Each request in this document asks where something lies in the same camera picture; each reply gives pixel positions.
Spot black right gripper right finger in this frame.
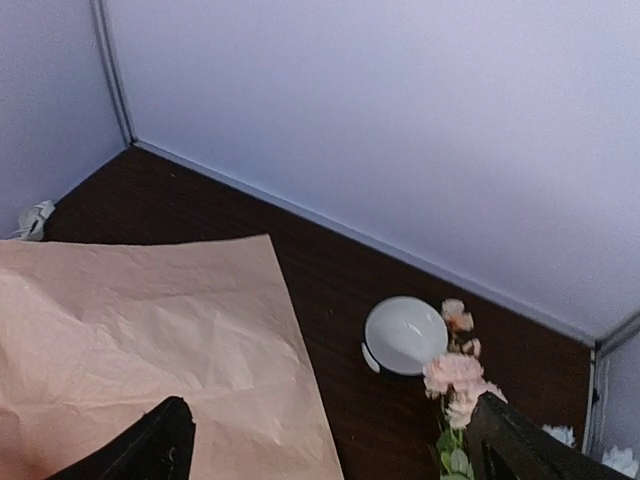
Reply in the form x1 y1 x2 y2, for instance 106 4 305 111
467 393 625 480

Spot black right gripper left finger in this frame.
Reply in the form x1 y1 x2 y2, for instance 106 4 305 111
49 396 195 480

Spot pink and green wrapping paper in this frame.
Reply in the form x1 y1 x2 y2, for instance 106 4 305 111
1 235 342 479

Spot white and dark bowl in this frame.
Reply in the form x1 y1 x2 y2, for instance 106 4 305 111
361 296 448 377

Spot white ribbon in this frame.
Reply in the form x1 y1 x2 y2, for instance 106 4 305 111
12 200 55 242

